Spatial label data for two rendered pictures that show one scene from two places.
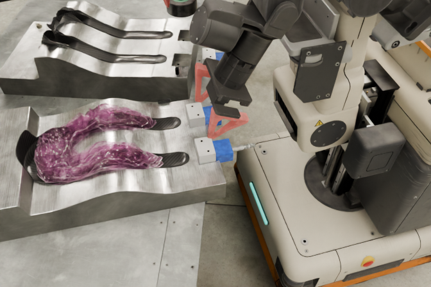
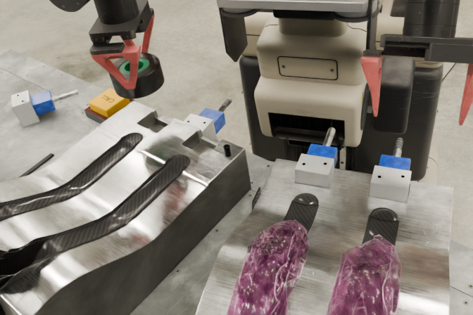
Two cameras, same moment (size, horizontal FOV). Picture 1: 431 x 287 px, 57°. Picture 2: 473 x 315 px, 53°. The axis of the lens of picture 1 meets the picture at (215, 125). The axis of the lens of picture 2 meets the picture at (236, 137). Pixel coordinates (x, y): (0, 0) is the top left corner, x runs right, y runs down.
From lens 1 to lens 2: 0.65 m
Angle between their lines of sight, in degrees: 36
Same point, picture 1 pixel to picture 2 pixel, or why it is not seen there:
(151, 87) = (209, 204)
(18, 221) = not seen: outside the picture
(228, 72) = (450, 14)
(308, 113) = (351, 93)
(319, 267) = not seen: hidden behind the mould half
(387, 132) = (398, 64)
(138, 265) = not seen: outside the picture
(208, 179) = (440, 202)
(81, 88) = (119, 303)
